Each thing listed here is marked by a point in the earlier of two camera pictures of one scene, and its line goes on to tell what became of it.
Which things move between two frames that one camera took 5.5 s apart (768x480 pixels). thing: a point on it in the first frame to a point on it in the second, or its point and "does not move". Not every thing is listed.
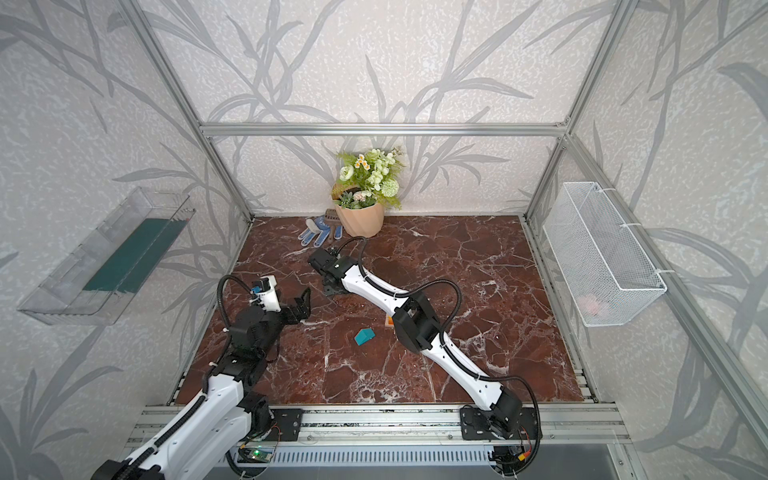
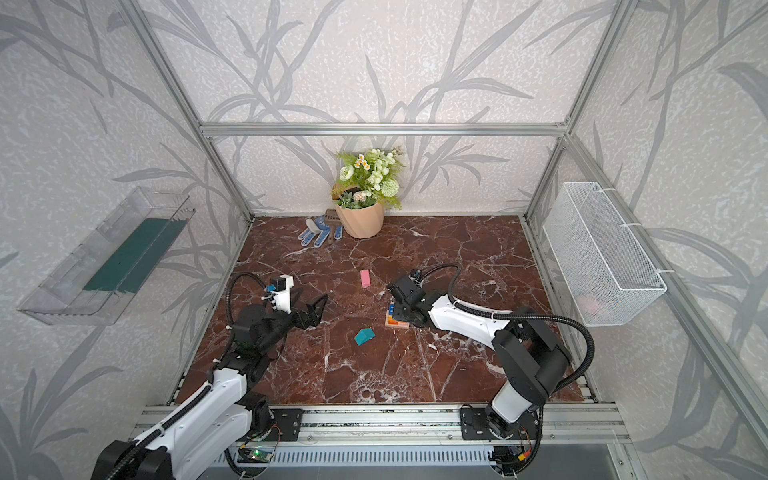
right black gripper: x=321 y=261 to x=405 y=303
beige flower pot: x=362 y=222 does not move
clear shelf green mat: x=94 y=282 does not move
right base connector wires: x=505 y=460 does not move
